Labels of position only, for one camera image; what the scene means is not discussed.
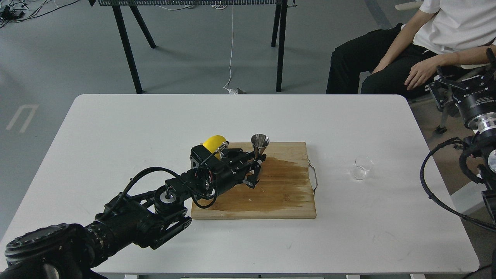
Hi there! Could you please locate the black metal table frame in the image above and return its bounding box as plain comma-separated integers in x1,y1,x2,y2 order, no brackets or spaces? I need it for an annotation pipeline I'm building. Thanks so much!
89,0,296,94

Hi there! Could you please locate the steel double jigger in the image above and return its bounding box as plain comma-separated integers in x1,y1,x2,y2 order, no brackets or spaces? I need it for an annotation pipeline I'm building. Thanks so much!
250,134,270,161

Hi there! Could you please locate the person right hand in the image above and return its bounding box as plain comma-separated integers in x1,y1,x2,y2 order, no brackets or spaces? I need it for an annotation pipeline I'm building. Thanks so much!
372,61,389,74

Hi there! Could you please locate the yellow lemon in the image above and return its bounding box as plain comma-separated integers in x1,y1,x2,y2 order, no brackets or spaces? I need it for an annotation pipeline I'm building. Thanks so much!
201,135,230,153

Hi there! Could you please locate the seated person white shirt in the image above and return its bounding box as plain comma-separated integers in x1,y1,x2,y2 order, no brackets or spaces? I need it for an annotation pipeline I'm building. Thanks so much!
326,0,496,99

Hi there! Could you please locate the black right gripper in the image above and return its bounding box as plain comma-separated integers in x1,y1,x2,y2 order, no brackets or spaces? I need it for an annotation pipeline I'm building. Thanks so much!
428,48,496,130

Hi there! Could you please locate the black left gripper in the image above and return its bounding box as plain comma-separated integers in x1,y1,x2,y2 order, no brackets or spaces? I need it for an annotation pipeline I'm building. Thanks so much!
191,145,267,198

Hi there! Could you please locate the white power cable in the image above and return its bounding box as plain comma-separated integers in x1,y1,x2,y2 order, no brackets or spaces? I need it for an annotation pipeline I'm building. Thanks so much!
223,5,247,95

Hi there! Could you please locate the wooden cutting board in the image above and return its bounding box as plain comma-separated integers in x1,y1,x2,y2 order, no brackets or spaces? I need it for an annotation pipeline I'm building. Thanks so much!
191,142,317,220

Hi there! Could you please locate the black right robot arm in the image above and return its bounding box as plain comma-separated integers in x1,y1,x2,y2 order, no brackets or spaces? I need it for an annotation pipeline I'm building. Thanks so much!
420,48,496,232

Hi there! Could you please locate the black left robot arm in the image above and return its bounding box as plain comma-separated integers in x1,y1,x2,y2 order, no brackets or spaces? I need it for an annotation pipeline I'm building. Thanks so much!
1,141,267,279

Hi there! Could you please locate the clear glass measuring cup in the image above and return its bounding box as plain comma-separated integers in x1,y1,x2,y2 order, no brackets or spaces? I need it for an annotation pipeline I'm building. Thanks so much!
350,155,374,180

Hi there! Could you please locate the person left hand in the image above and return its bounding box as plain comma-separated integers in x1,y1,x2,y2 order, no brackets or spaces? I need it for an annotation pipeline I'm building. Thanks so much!
404,58,440,91

